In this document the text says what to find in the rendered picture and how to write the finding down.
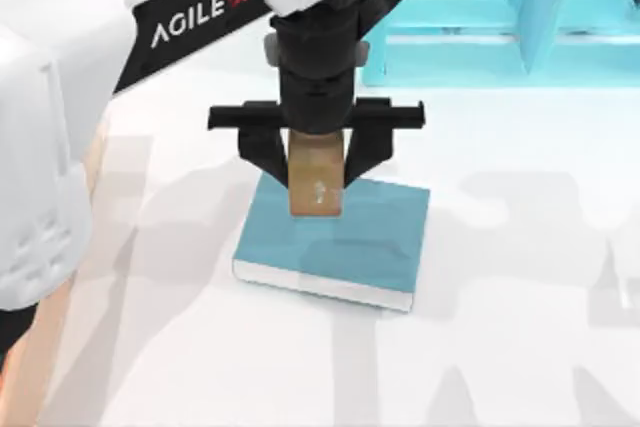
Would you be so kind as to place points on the brown block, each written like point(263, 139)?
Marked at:
point(316, 182)

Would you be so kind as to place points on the teal book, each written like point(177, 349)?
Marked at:
point(350, 252)

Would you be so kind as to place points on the light blue rack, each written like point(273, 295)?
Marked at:
point(450, 22)

